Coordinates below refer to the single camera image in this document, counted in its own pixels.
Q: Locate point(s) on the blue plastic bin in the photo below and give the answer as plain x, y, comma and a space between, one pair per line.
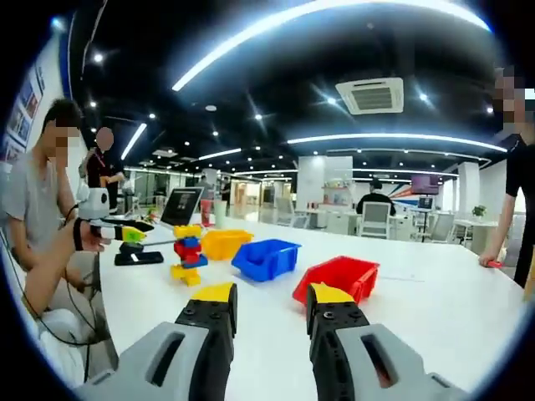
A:
263, 259

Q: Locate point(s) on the person's left hand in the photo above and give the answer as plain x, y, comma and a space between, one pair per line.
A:
93, 242

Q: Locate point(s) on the red cup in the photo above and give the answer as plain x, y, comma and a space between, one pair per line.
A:
206, 214

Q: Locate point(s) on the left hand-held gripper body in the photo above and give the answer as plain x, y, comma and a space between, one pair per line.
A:
95, 204

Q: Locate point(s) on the yellow toy block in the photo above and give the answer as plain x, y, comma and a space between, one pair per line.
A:
186, 231
186, 276

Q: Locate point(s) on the white cup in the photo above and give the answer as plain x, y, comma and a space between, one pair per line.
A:
220, 209

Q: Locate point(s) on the red plastic bin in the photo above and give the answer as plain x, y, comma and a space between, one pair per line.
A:
338, 275

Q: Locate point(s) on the yellow plastic bin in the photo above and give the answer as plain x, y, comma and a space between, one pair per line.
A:
223, 244

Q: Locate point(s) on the thin curved ceiling light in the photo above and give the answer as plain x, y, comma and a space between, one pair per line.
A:
397, 138

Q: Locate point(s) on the pink display shelf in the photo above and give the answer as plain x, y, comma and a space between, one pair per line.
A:
336, 196

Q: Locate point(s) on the ceiling air conditioner vent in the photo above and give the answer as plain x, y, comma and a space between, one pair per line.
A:
370, 95

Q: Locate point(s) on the person's white clothing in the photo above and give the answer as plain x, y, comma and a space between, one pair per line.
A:
62, 346

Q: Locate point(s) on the white mesh office chair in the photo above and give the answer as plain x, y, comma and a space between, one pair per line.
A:
375, 219

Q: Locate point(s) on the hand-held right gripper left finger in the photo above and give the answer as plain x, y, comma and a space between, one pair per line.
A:
179, 359

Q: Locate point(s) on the long curved ceiling light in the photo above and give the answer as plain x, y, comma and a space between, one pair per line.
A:
267, 31

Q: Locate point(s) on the blue white wall poster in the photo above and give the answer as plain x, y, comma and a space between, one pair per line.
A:
25, 113

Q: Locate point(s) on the small blue toy block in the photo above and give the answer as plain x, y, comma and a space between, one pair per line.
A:
193, 241

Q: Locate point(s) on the open laptop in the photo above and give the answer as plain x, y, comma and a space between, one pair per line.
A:
181, 204

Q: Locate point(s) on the small black device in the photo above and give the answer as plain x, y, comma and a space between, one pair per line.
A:
131, 248

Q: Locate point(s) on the small computer monitor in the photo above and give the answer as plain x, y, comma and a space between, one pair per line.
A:
425, 203

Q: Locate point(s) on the green potted plant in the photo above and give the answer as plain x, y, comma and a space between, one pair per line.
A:
480, 211

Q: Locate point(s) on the red toy block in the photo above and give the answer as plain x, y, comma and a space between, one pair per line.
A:
188, 250

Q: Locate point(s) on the wall television screen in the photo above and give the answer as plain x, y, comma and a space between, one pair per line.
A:
425, 184

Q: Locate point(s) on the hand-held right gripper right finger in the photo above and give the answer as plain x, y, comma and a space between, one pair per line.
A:
355, 359

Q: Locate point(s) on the large blue toy block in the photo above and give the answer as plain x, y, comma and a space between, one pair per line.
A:
196, 262

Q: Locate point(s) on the black phone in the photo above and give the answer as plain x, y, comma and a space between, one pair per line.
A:
140, 258

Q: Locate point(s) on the small red object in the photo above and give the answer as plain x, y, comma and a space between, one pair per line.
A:
495, 263

